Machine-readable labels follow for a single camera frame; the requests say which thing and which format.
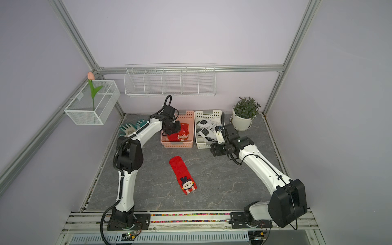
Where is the red santa sock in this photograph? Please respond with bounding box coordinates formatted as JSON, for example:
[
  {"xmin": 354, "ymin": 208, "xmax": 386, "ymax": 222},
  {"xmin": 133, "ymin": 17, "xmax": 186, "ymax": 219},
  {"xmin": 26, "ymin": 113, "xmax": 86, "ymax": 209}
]
[{"xmin": 167, "ymin": 123, "xmax": 189, "ymax": 142}]

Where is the white sock grey bird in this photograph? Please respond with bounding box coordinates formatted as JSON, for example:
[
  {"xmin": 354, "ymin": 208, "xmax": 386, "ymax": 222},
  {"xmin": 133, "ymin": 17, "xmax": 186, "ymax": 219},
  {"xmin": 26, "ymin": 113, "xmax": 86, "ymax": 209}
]
[{"xmin": 198, "ymin": 128, "xmax": 217, "ymax": 142}]

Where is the white sock hexagon patch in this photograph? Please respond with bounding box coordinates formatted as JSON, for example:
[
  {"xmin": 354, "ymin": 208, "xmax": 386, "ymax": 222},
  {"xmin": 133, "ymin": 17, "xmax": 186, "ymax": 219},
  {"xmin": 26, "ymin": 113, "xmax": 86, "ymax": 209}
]
[{"xmin": 197, "ymin": 119, "xmax": 218, "ymax": 129}]

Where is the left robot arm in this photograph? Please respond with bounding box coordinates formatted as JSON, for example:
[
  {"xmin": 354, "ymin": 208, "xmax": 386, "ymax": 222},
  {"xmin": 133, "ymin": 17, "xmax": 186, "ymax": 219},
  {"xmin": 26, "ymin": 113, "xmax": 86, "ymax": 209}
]
[{"xmin": 100, "ymin": 95, "xmax": 181, "ymax": 232}]

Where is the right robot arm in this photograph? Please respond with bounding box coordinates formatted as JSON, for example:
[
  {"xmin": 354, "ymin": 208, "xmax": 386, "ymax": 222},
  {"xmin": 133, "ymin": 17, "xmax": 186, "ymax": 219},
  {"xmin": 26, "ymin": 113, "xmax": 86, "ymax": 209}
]
[{"xmin": 210, "ymin": 113, "xmax": 308, "ymax": 228}]

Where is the white plastic basket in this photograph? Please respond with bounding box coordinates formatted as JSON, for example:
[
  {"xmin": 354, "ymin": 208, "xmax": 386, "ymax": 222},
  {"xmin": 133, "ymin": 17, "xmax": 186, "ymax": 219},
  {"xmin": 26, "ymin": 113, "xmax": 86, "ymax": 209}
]
[{"xmin": 195, "ymin": 110, "xmax": 222, "ymax": 149}]

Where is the pink plastic basket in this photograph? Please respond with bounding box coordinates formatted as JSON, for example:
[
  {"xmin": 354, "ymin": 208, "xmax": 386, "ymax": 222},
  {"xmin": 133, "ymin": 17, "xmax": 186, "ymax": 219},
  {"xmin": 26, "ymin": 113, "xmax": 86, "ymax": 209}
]
[{"xmin": 160, "ymin": 110, "xmax": 195, "ymax": 148}]

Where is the green white garden glove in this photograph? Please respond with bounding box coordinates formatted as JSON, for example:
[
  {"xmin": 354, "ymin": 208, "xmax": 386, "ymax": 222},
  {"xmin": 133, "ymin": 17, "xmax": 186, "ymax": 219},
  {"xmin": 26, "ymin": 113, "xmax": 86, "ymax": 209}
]
[{"xmin": 119, "ymin": 124, "xmax": 139, "ymax": 137}]

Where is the red penguin sock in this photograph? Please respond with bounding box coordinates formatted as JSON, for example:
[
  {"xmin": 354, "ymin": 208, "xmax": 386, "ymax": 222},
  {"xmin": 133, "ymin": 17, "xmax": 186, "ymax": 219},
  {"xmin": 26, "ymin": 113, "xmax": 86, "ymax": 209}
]
[{"xmin": 169, "ymin": 156, "xmax": 197, "ymax": 195}]

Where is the potted green plant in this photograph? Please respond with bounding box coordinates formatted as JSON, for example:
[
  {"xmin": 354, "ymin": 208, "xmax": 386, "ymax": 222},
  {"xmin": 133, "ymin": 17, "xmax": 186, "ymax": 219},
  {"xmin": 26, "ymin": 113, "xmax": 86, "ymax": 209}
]
[{"xmin": 232, "ymin": 97, "xmax": 261, "ymax": 131}]

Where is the artificial pink tulip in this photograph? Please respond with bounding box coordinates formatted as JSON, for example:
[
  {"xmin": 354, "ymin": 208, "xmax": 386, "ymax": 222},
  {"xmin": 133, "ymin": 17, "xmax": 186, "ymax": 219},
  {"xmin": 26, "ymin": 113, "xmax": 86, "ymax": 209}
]
[{"xmin": 87, "ymin": 72, "xmax": 103, "ymax": 110}]

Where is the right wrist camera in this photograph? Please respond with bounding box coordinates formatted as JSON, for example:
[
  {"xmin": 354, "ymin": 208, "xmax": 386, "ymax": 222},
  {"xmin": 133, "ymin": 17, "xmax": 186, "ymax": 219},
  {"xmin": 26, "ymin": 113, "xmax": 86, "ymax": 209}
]
[{"xmin": 215, "ymin": 125, "xmax": 225, "ymax": 144}]

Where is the white wire wall shelf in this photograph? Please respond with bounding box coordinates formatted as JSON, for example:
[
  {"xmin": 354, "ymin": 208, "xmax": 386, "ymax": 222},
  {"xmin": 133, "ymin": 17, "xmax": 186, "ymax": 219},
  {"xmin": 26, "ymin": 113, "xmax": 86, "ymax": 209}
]
[{"xmin": 124, "ymin": 63, "xmax": 216, "ymax": 96}]

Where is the white mesh wall box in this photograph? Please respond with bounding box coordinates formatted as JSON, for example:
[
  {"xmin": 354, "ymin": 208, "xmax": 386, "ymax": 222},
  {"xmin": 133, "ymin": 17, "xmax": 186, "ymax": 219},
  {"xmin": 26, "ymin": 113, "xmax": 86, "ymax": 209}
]
[{"xmin": 64, "ymin": 80, "xmax": 120, "ymax": 126}]

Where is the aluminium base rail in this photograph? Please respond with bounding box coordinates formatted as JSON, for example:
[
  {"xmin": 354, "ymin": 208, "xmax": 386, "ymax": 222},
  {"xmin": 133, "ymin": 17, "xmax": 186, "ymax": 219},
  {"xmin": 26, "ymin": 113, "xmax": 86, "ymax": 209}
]
[{"xmin": 60, "ymin": 209, "xmax": 319, "ymax": 235}]

